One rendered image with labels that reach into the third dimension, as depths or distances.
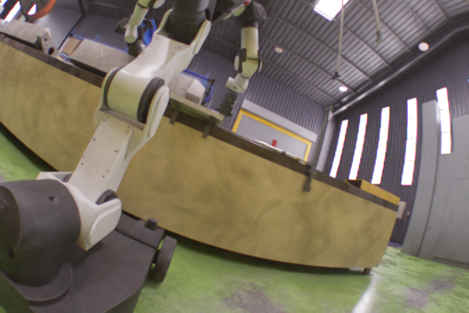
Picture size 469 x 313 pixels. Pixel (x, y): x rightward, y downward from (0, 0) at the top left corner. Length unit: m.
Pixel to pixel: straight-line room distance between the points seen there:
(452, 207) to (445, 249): 0.93
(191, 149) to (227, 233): 0.55
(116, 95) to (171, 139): 0.65
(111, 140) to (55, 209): 0.27
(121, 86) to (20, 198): 0.37
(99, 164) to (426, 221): 5.67
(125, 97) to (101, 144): 0.14
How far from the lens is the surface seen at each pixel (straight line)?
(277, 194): 1.25
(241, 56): 1.00
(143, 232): 0.76
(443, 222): 5.47
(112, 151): 0.55
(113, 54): 1.48
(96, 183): 0.55
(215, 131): 1.15
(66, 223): 0.41
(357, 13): 10.57
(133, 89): 0.53
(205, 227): 1.19
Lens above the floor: 0.51
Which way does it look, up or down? 12 degrees up
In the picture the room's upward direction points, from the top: 21 degrees clockwise
